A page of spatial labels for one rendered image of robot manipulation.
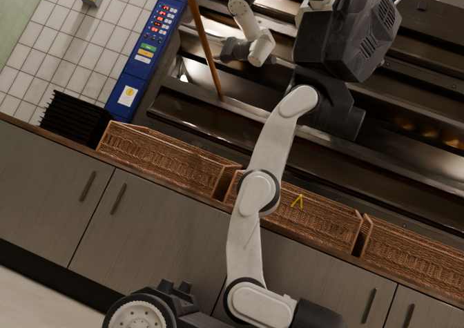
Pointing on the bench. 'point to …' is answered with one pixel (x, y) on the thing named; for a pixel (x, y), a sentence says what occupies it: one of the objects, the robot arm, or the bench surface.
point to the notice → (128, 96)
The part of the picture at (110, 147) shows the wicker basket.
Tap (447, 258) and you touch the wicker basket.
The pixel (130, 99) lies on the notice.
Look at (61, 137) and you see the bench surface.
